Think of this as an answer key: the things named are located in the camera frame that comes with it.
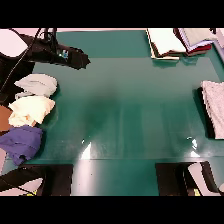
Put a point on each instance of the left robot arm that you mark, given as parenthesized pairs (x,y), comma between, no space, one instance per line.
(50,53)

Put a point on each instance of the pale grey garment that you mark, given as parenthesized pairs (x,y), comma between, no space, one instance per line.
(38,84)

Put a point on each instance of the cream garment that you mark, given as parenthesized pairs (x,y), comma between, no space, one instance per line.
(30,110)

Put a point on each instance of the white garment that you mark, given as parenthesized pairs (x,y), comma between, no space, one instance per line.
(165,41)

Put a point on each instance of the purple garment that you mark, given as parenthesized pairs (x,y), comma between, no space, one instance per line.
(21,141)

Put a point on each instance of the red garment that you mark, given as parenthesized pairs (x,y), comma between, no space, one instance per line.
(200,50)

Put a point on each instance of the off-white garment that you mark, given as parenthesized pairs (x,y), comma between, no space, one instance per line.
(198,36)

